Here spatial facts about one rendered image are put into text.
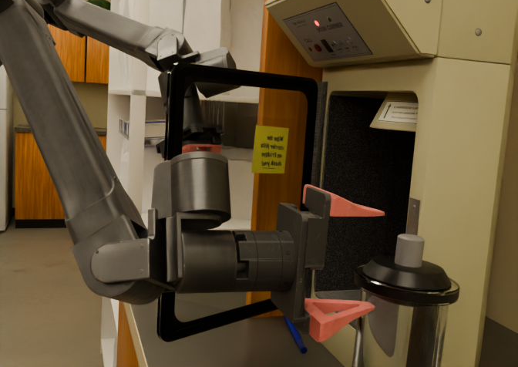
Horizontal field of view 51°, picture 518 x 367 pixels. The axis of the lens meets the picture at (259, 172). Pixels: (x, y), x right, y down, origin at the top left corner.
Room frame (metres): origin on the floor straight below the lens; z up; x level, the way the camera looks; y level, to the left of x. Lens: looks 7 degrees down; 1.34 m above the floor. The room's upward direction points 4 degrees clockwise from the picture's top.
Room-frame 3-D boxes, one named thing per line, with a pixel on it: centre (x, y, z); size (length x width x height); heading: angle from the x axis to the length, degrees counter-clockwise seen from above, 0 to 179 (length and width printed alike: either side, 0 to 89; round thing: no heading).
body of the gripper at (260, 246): (0.51, -0.01, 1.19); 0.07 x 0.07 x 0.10; 18
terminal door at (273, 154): (0.85, 0.02, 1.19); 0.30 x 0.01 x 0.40; 134
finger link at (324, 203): (0.53, -0.08, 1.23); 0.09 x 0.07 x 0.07; 108
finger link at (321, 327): (0.53, -0.08, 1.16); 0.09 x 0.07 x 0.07; 108
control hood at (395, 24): (0.80, -0.10, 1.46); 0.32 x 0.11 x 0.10; 19
